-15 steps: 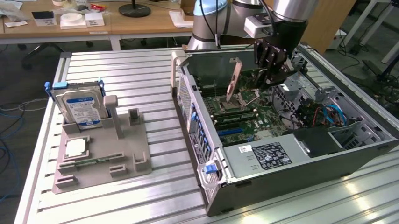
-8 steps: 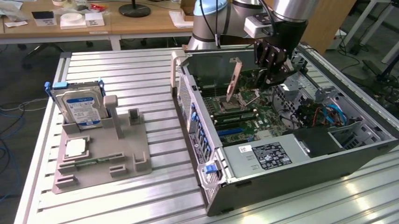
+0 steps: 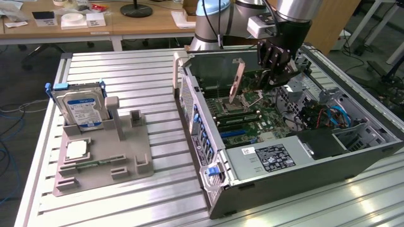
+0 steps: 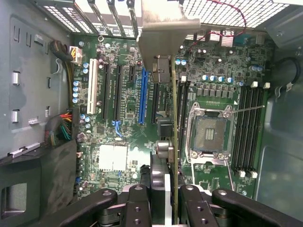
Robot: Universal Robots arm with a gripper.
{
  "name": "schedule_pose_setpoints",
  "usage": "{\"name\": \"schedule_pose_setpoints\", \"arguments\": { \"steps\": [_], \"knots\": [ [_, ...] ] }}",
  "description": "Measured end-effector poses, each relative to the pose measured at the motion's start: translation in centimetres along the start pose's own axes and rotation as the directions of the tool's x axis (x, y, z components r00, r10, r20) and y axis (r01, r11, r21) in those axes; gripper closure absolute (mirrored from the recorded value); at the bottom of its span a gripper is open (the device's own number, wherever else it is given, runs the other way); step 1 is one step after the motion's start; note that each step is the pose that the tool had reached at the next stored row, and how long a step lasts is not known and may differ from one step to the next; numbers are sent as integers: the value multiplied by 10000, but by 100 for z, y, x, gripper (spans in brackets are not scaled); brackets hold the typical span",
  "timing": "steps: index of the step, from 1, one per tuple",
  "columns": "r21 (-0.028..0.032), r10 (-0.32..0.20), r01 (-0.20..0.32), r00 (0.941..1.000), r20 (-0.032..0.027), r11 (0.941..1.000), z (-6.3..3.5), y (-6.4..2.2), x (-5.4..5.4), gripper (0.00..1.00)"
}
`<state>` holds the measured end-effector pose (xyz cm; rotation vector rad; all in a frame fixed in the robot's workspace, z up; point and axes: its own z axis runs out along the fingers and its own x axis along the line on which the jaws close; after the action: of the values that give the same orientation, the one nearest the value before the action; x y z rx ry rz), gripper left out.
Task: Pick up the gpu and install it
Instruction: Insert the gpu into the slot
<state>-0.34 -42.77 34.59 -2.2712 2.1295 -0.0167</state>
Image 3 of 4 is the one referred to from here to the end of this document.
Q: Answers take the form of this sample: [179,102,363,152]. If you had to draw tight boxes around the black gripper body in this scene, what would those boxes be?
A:
[256,20,314,71]

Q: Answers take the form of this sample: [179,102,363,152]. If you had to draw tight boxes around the graphics card with metal bracket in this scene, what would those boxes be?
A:
[228,58,270,104]

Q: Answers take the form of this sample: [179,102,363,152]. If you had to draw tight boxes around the metal socket cover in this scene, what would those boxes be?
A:
[240,89,264,103]

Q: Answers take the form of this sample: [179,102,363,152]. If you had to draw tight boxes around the metal disk bay cage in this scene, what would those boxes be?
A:
[274,70,320,130]

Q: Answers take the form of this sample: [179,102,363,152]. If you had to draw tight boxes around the CPU socket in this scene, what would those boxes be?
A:
[220,96,247,114]

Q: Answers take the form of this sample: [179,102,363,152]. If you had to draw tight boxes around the wooden cabinet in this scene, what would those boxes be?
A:
[311,0,362,54]

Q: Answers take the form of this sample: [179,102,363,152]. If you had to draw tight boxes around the green motherboard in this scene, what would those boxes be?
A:
[203,84,304,146]

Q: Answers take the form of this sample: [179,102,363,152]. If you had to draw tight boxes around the installed RAM sticks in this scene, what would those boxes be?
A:
[216,114,259,125]

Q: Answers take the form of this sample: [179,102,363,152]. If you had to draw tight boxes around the open black PC case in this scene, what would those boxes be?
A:
[172,42,404,219]

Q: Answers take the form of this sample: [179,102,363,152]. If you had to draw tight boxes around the blue expansion slot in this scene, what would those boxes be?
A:
[220,130,248,140]

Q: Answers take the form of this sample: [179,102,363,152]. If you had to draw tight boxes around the grey power supply unit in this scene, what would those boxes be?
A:
[226,136,316,182]

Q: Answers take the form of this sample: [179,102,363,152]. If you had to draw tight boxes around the wooden desk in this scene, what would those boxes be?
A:
[0,0,286,45]

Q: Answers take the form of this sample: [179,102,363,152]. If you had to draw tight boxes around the black round lamp base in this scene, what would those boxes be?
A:
[119,3,154,18]

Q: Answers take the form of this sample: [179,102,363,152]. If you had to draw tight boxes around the plain white box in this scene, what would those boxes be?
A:
[86,12,107,27]

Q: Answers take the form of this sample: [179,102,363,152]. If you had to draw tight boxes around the grey parts rack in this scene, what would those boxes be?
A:
[52,96,155,197]

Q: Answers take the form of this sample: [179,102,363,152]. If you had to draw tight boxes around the hard disk in blue caddy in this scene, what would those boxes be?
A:
[44,80,107,132]

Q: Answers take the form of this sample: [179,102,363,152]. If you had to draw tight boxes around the green RAM stick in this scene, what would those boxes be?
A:
[74,158,115,169]

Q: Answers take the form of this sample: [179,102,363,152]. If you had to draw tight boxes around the white tape roll on box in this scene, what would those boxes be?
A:
[60,12,90,30]

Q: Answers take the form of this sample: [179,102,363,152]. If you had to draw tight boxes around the silver CPU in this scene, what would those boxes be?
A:
[64,141,88,159]

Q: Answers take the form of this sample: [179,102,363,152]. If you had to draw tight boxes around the white box with black top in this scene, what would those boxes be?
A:
[32,11,59,27]

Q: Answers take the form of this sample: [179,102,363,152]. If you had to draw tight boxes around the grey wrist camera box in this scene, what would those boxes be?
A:
[247,14,286,39]

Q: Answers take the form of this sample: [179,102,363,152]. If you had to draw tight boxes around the red wire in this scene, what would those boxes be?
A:
[315,106,334,129]

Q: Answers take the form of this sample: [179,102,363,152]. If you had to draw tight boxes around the blue wire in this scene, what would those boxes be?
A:
[327,105,352,129]

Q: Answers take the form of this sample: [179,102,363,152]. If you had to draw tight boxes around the white desk frame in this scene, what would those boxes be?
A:
[346,0,404,65]

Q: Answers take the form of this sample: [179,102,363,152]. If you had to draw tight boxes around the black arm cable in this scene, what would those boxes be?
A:
[202,0,224,49]

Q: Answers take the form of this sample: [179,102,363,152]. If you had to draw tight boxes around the grey floor cable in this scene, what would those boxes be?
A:
[0,98,48,114]

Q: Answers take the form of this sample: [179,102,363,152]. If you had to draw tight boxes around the blue floor cable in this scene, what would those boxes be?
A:
[0,113,27,204]

